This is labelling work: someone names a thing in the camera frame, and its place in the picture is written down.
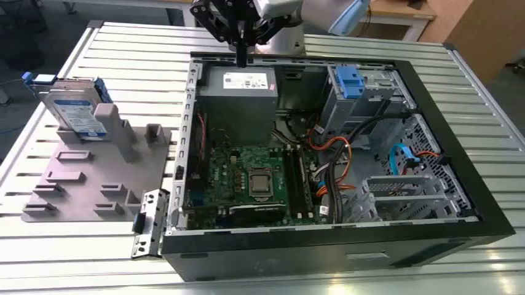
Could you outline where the grey power supply unit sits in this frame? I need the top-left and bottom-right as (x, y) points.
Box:
(195, 66), (279, 148)

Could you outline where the thick black cable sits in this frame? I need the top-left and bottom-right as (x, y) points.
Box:
(331, 112), (411, 224)

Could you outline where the blue data wire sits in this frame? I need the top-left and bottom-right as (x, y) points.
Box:
(391, 143), (423, 176)

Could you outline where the wooden cabinet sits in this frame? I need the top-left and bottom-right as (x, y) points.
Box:
(445, 0), (525, 84)

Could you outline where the blue plastic drive latch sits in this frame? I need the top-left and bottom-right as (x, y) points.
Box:
(334, 66), (364, 100)

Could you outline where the metal slot cover bracket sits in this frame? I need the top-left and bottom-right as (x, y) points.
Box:
(129, 188), (169, 259)

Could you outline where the black PC case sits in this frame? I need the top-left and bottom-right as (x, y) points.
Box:
(159, 50), (517, 282)

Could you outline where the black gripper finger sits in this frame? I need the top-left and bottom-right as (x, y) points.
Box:
(241, 15), (296, 68)
(189, 0), (243, 68)

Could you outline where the wooden desk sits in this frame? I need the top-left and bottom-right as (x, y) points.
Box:
(360, 0), (438, 42)

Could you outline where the green motherboard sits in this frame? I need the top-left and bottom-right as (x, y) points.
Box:
(181, 146), (328, 230)

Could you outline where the thin red wire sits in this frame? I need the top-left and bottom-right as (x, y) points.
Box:
(192, 112), (208, 181)

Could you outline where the orange wire bundle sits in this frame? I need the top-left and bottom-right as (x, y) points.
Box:
(307, 136), (358, 197)

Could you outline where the hard disk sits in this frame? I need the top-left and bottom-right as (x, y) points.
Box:
(22, 72), (112, 144)

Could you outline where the black graphics card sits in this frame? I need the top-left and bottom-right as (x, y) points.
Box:
(179, 202), (288, 224)

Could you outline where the orange power wire with connector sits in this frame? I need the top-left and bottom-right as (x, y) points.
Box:
(412, 150), (451, 167)

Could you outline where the metal disk bay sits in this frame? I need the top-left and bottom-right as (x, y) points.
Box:
(356, 173), (473, 222)

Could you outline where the silver CPU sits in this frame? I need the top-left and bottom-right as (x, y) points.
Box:
(248, 174), (274, 193)

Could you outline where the grey parts rack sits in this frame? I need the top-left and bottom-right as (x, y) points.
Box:
(20, 103), (173, 224)

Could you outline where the white frame desk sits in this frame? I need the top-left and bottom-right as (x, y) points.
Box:
(60, 0), (197, 28)

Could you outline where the black chair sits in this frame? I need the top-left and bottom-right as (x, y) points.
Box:
(0, 18), (45, 71)

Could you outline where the grey metal drive cage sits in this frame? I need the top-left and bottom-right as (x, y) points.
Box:
(319, 64), (415, 148)

